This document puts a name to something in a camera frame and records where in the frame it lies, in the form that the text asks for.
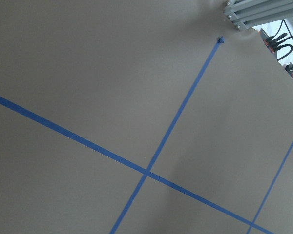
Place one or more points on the black usb hub upper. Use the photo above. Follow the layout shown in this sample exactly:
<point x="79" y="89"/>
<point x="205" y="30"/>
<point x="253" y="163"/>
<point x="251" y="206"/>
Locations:
<point x="273" y="44"/>

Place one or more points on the aluminium frame post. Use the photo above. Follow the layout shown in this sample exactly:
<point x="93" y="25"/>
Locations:
<point x="245" y="14"/>

